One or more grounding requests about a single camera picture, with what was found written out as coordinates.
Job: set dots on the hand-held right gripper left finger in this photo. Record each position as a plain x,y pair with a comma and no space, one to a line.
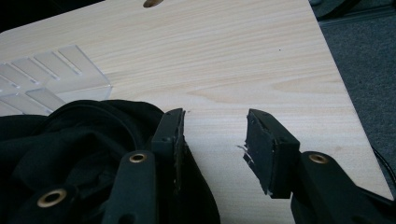
168,133

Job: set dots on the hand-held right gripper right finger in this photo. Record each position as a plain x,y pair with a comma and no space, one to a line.
267,155

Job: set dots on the black cloth garment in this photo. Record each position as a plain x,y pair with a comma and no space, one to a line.
77,149

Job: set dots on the clear acrylic slotted rack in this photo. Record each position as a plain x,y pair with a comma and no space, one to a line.
46,81

